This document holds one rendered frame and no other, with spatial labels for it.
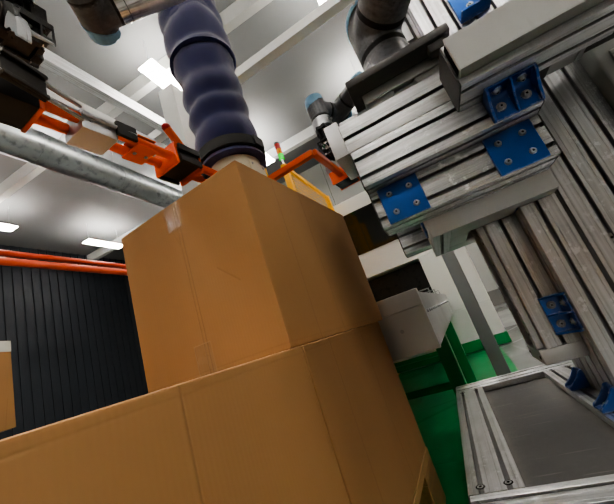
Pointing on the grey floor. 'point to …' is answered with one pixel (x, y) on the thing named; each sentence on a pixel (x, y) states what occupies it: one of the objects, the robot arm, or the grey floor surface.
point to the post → (476, 314)
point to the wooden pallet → (428, 484)
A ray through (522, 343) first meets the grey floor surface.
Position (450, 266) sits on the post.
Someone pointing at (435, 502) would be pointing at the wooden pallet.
